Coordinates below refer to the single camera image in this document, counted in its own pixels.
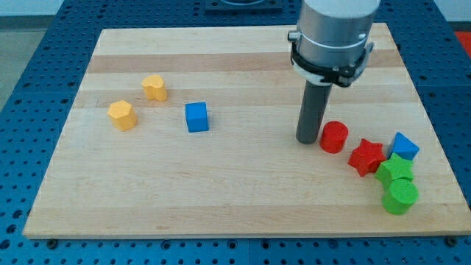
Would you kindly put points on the red cylinder block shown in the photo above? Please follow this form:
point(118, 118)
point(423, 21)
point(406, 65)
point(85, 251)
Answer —
point(334, 136)

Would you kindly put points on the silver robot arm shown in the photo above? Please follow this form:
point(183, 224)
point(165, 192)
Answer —
point(330, 43)

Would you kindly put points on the blue cube block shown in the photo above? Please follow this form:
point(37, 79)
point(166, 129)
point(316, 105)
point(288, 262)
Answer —
point(196, 117)

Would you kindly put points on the light wooden board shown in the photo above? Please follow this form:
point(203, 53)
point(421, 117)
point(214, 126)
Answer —
point(247, 176)

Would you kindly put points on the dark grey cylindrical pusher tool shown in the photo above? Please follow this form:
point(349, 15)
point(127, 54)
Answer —
point(312, 110)

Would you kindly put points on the yellow heart block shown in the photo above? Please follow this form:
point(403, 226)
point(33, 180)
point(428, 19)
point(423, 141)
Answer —
point(155, 88)

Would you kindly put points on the yellow hexagon block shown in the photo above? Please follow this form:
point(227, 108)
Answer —
point(122, 115)

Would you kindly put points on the red star block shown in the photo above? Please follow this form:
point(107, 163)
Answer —
point(367, 157)

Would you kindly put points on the green star block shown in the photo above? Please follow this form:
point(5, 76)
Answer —
point(395, 168)

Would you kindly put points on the blue triangle block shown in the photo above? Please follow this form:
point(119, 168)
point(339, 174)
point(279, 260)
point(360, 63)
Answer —
point(403, 147)

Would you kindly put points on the green cylinder block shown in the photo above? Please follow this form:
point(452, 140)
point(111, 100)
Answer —
point(400, 196)

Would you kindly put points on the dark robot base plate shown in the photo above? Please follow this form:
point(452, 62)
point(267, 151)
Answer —
point(218, 6)

